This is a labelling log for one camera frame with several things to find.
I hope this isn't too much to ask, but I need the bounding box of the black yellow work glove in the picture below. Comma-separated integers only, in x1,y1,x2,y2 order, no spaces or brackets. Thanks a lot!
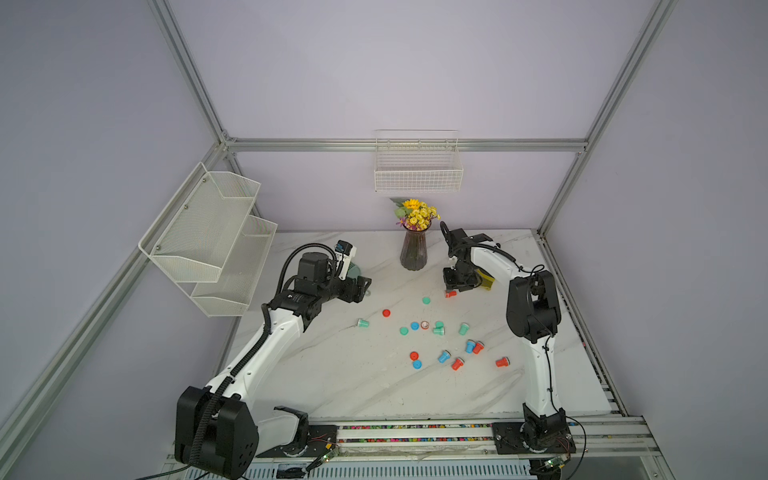
476,269,495,291

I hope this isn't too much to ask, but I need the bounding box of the upper white mesh shelf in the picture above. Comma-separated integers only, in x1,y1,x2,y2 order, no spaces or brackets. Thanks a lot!
138,163,261,283

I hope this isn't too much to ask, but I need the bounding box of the white mesh shelf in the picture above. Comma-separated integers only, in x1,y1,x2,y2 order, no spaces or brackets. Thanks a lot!
138,163,261,283
191,215,277,317

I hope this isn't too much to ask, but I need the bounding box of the white wire wall basket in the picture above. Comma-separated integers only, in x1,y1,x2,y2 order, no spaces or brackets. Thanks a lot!
374,129,464,195

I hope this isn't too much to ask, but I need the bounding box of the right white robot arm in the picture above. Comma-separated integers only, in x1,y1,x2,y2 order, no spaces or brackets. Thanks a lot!
440,222,569,453

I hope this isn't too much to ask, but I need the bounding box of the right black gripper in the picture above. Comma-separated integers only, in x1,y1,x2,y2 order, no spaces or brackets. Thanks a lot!
442,261,477,292

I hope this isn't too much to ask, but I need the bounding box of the dark glass vase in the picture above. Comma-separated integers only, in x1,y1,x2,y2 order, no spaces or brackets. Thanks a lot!
400,229,428,271

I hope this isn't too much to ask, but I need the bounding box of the lower white mesh shelf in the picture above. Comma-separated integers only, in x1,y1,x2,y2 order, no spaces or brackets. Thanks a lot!
191,215,277,317

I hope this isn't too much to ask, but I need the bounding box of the green dustpan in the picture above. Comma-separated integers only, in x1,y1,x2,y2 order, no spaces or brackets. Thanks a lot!
347,262,361,280

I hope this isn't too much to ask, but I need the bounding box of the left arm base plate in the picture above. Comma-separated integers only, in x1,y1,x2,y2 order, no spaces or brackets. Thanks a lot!
256,424,339,458

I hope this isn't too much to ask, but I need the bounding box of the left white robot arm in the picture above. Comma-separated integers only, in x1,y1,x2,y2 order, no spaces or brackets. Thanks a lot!
174,240,372,479

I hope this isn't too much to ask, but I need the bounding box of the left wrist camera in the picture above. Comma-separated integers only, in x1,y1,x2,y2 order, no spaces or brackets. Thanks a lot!
334,240,356,280

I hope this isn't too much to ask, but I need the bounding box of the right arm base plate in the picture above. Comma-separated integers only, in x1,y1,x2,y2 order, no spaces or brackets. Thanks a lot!
491,420,576,455

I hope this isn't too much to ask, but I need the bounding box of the yellow flower bouquet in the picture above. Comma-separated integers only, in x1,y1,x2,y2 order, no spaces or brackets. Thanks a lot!
391,198,441,232

